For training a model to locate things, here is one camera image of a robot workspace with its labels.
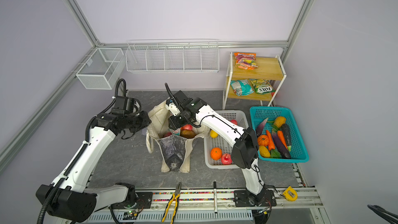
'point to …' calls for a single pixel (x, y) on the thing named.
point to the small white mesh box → (101, 70)
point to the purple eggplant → (282, 149)
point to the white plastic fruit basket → (226, 145)
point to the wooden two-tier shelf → (268, 69)
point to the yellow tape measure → (290, 194)
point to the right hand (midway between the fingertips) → (173, 125)
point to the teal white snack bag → (241, 87)
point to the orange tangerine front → (216, 153)
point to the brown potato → (187, 134)
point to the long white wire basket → (172, 56)
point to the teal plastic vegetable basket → (299, 151)
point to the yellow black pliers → (175, 196)
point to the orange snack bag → (245, 60)
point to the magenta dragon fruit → (168, 134)
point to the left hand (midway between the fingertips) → (151, 122)
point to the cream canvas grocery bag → (174, 151)
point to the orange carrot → (282, 138)
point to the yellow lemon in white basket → (213, 134)
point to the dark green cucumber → (286, 132)
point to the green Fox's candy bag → (261, 86)
